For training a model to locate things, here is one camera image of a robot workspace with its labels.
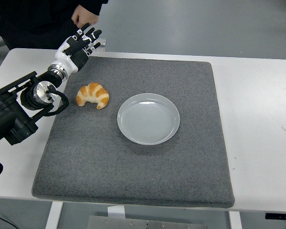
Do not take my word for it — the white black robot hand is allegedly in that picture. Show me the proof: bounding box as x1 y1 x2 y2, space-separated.
51 22 102 75

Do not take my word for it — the golden croissant bread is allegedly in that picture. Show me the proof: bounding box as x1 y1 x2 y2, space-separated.
76 82 110 110

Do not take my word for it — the round white plate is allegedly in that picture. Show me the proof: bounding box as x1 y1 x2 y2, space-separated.
117 93 181 146

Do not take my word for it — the grey metal plate with screws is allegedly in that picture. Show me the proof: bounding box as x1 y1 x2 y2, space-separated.
87 215 208 229

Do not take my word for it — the person's hand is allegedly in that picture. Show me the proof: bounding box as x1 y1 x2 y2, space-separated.
71 4 100 31

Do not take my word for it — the person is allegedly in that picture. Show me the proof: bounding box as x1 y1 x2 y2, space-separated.
0 0 109 51

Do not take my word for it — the grey felt mat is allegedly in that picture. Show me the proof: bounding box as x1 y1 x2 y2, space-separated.
31 56 235 208

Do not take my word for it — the white table leg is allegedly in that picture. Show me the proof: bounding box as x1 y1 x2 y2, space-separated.
45 201 64 229
228 211 243 229

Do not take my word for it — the black control panel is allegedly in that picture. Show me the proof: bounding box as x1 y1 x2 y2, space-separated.
265 212 286 220

